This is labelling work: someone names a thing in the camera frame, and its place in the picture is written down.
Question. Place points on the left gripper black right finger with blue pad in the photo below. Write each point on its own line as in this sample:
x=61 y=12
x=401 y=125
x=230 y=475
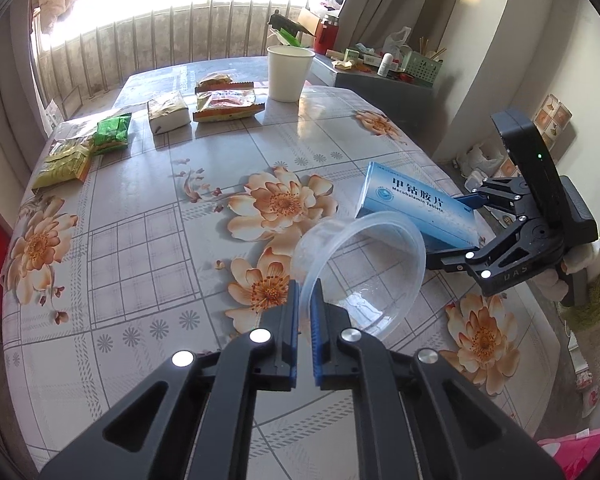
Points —
x=417 y=417

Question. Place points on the blue white medicine box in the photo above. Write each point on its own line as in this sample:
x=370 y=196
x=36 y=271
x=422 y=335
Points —
x=444 y=222

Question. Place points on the orange snack packet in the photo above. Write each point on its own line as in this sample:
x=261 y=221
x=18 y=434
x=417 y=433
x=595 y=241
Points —
x=225 y=105

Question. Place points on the white plastic bag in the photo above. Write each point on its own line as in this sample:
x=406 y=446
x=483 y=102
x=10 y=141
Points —
x=484 y=157

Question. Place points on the pink plastic bag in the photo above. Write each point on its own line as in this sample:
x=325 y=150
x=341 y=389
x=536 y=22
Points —
x=573 y=453

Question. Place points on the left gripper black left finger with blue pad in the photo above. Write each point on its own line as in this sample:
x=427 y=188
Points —
x=192 y=417

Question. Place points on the floral plastic tablecloth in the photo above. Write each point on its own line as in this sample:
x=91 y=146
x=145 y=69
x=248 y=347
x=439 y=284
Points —
x=144 y=267

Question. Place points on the white paper cup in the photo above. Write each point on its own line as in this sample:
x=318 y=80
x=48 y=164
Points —
x=288 y=68

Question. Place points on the dark grey cabinet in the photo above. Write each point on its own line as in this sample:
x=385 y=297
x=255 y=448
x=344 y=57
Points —
x=405 y=103

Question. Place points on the green plastic basket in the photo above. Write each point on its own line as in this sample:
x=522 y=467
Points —
x=422 y=69

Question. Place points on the rolled tile pattern mat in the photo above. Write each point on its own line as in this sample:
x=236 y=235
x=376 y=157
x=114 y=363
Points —
x=551 y=120

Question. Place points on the white gloved right hand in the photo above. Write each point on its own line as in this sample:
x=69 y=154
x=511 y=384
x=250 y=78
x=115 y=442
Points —
x=582 y=258

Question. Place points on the red thermos jar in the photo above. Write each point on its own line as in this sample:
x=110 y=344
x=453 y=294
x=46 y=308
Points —
x=326 y=34

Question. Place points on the clear plastic bowl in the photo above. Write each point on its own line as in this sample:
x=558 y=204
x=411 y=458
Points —
x=372 y=266

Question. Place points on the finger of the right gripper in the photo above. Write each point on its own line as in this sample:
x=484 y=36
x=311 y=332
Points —
x=467 y=200
x=470 y=257

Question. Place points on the yellow green snack packet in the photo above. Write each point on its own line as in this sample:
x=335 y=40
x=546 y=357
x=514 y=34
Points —
x=68 y=160

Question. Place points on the white tissue pack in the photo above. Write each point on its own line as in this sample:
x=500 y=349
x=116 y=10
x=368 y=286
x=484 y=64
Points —
x=167 y=111

